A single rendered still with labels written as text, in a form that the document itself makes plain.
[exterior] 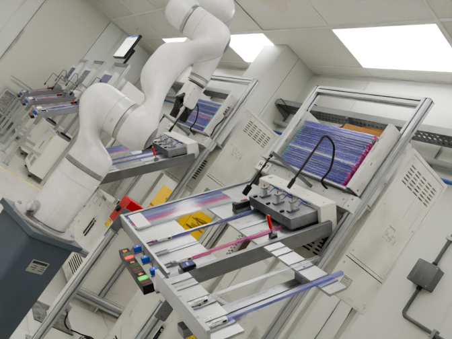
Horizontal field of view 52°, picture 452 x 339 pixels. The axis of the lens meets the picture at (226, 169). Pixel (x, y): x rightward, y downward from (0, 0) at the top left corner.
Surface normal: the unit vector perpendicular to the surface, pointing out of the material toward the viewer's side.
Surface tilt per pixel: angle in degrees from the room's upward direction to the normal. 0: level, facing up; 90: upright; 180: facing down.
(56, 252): 90
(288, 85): 90
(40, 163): 90
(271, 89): 90
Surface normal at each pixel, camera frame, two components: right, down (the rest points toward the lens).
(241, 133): 0.44, 0.22
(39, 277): 0.70, 0.43
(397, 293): -0.69, -0.54
